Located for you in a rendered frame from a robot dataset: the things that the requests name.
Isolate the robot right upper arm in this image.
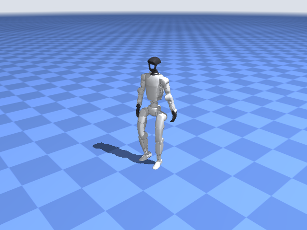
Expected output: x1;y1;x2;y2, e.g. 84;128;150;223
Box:
137;73;146;94

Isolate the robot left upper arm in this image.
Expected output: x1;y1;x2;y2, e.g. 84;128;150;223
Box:
159;76;171;101

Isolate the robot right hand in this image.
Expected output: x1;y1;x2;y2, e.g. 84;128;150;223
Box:
136;103;141;117

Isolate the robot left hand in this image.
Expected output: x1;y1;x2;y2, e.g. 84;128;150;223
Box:
170;111;177;122

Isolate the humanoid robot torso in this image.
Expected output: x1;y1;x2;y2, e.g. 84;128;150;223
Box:
145;71;164;116

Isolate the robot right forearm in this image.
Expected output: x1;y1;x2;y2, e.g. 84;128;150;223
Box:
136;93;143;106

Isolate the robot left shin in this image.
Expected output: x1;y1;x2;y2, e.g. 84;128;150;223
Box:
155;138;164;162

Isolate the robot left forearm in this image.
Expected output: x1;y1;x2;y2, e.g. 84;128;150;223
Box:
167;95;177;113

